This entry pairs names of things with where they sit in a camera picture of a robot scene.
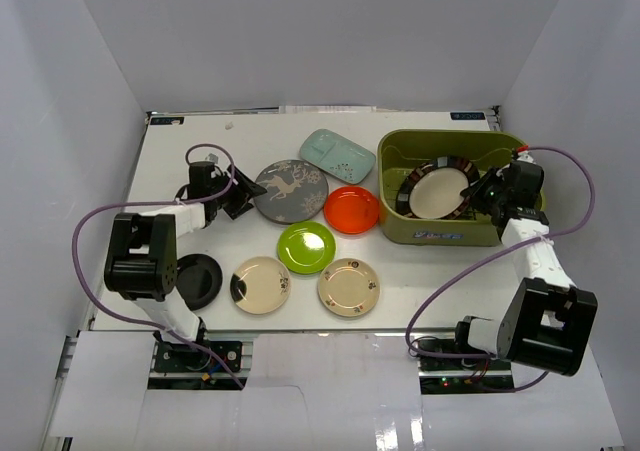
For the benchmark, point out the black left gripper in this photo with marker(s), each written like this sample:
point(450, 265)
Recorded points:
point(235, 193)

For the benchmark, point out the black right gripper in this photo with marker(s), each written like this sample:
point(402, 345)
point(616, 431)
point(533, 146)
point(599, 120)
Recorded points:
point(472, 195)

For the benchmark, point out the brown striped rim plate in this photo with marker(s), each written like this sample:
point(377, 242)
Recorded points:
point(434, 189)

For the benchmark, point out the grey reindeer plate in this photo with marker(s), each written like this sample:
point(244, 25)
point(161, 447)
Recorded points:
point(296, 191)

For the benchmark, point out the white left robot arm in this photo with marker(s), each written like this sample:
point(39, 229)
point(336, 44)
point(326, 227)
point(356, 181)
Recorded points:
point(142, 263)

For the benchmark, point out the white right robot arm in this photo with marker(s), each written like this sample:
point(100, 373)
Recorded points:
point(549, 319)

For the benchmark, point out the olive green plastic bin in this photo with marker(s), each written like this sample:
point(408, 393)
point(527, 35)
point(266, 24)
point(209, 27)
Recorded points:
point(401, 151)

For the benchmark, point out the right blue table label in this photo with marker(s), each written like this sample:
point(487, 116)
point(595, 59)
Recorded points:
point(467, 116)

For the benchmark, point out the blue table label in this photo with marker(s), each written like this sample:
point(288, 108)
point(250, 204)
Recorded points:
point(467, 116)
point(166, 120)

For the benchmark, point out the lime green round plate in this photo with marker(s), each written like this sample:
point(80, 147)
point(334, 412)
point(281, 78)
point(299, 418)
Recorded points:
point(306, 248)

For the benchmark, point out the cream plate with black patch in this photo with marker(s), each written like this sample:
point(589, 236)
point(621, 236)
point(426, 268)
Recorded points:
point(260, 285)

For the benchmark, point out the black round plate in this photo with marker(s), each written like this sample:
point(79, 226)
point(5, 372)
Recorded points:
point(199, 280)

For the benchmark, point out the light blue rectangular dish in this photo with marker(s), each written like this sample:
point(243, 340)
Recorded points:
point(338, 156)

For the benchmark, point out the orange round plate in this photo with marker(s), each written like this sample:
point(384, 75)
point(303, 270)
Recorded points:
point(351, 210)

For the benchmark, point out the left blue table label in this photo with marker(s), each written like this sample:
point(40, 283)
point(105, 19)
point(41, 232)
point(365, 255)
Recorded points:
point(166, 120)

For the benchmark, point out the cream floral plate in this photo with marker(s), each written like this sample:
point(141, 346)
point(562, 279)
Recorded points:
point(349, 288)

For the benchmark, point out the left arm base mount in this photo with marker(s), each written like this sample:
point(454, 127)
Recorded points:
point(178, 367)

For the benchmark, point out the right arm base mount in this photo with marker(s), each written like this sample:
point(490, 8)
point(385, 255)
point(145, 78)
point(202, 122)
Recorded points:
point(439, 376)

